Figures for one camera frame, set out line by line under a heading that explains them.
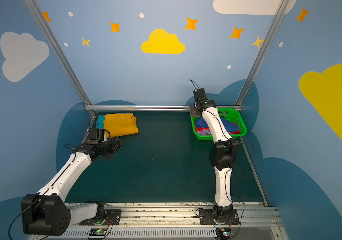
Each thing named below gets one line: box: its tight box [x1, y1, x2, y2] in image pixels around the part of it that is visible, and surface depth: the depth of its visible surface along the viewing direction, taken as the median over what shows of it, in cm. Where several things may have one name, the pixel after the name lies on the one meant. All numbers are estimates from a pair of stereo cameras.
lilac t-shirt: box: [196, 129, 212, 135], surface depth 103 cm
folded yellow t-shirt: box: [103, 113, 139, 139], surface depth 113 cm
